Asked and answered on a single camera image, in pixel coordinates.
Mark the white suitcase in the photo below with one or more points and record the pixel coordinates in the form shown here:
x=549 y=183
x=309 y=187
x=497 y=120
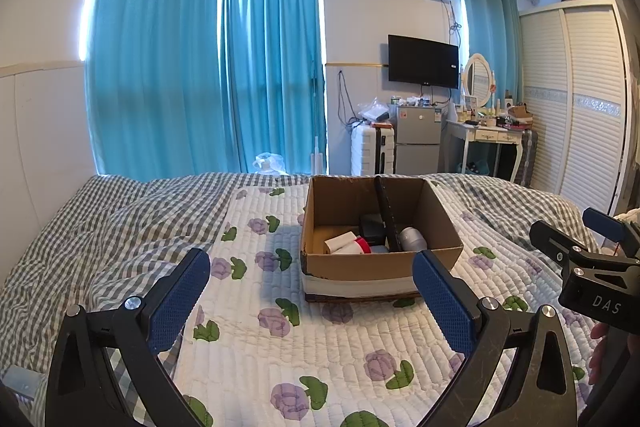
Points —
x=370 y=149

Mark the white louvred wardrobe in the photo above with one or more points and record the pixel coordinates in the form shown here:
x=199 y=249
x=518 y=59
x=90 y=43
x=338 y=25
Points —
x=580 y=102

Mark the grey mini fridge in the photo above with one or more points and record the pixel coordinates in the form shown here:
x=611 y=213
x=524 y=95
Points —
x=419 y=132

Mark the black wall television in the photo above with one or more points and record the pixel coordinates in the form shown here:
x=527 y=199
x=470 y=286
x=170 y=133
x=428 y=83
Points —
x=424 y=61

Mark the turquoise curtain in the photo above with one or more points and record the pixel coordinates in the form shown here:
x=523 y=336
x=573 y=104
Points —
x=150 y=47
x=495 y=37
x=272 y=57

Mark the white floral quilt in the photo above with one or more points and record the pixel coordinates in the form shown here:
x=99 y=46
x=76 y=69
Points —
x=260 y=307

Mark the clear bag of clutter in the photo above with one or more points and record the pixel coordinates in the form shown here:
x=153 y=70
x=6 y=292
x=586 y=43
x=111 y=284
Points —
x=375 y=111

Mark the white tube with red cap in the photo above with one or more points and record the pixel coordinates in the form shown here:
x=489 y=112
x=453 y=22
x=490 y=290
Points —
x=345 y=243

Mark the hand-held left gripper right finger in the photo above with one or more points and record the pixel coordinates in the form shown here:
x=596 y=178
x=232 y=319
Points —
x=442 y=302

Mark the grey suitcase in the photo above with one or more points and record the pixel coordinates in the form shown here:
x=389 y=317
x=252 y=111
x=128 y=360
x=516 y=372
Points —
x=528 y=154

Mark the white plastic bag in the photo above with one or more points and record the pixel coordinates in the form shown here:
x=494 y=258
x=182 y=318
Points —
x=268 y=162

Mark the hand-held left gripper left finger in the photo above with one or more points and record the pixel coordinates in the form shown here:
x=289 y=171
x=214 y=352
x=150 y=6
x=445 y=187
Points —
x=180 y=302

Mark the white oval mirror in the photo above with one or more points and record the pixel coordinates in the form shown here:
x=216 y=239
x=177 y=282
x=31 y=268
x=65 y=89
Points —
x=477 y=79

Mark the small black box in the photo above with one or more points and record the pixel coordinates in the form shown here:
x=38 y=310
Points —
x=371 y=226

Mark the white dressing table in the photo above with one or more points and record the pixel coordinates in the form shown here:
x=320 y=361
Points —
x=487 y=136

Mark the small brown cardboard box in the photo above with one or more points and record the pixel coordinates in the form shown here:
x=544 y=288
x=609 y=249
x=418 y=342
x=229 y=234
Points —
x=520 y=111

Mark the pink backed smartphone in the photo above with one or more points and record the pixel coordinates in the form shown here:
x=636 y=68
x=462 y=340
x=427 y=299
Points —
x=387 y=212

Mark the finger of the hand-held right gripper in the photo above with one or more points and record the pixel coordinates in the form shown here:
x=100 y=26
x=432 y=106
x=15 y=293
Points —
x=555 y=239
x=602 y=222

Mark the white handheld device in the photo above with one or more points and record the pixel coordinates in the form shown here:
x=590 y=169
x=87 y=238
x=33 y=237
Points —
x=414 y=239

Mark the person's right hand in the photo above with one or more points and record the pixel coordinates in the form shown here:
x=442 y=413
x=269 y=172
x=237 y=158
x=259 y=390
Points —
x=598 y=352

